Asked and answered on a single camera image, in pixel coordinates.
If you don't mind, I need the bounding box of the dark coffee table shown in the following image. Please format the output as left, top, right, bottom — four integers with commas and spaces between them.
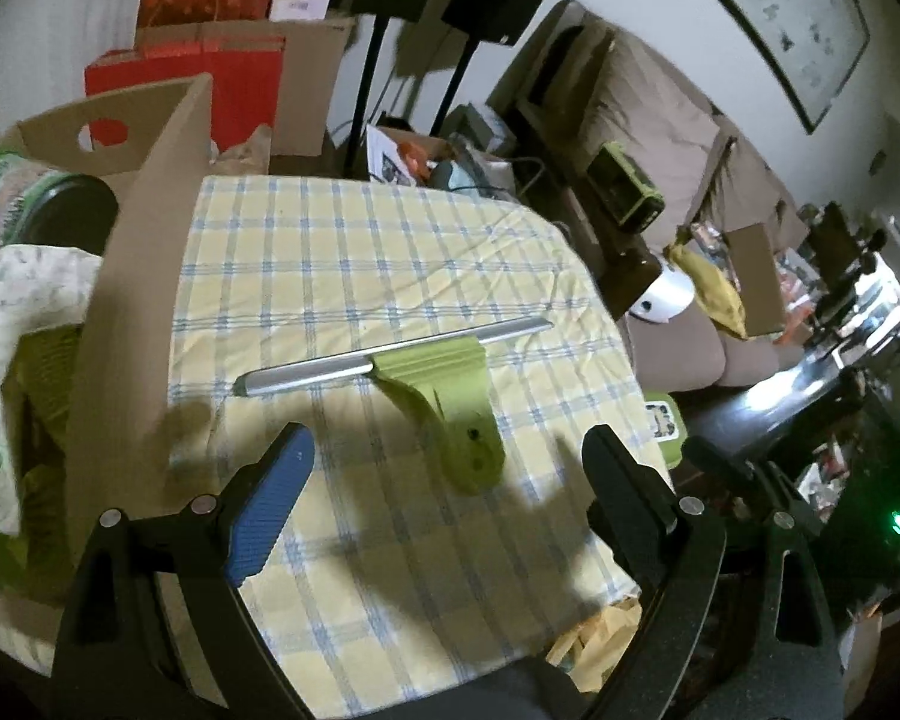
682, 345, 900, 466

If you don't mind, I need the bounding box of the yellow plastic bag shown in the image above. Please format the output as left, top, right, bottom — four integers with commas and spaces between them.
547, 596, 642, 691

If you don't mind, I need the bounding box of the black metal stand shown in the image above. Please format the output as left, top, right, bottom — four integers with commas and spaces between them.
802, 201, 893, 346

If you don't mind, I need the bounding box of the yellow cloth bag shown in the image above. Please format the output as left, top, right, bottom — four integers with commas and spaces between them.
667, 244, 747, 338

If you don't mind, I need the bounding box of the large brown cushion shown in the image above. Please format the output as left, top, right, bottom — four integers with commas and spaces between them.
592, 37, 728, 218

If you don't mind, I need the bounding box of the black speaker stand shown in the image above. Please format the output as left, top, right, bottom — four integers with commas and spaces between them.
427, 41, 475, 166
345, 19, 387, 181

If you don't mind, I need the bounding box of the small open cardboard box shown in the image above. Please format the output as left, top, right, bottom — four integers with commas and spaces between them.
366, 124, 451, 185

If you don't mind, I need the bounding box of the large cardboard box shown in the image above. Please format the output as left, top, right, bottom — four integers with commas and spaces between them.
136, 15, 357, 177

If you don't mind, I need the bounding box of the framed ink painting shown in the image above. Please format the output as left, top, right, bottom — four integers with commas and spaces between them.
660, 0, 871, 134

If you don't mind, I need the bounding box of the flat cardboard piece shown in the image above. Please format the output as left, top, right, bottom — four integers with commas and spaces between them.
724, 221, 785, 338

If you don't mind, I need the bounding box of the printed cloth bag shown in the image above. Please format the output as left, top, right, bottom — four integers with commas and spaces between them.
0, 246, 104, 533

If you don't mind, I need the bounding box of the brown sofa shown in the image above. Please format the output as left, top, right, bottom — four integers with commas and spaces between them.
487, 0, 811, 391

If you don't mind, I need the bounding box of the green squeegee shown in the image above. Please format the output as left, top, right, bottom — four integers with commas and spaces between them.
234, 317, 554, 497

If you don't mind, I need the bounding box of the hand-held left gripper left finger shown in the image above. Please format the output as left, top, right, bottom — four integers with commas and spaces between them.
49, 421, 316, 720

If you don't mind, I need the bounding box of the grey box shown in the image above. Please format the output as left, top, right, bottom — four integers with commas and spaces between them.
446, 105, 518, 158

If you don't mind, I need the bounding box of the yellow checked tablecloth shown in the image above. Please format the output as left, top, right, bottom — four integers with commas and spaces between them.
166, 174, 680, 698

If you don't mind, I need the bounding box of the green snack can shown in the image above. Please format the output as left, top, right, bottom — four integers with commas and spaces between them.
0, 152, 119, 271

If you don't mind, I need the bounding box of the green lunch box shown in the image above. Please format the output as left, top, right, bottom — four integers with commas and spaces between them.
643, 390, 692, 470

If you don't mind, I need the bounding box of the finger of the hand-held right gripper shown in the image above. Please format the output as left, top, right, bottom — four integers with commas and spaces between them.
681, 435, 775, 531

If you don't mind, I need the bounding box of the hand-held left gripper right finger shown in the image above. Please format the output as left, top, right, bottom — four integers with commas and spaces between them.
581, 424, 841, 720

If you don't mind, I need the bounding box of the green portable radio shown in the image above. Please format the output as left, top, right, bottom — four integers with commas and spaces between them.
586, 141, 665, 235

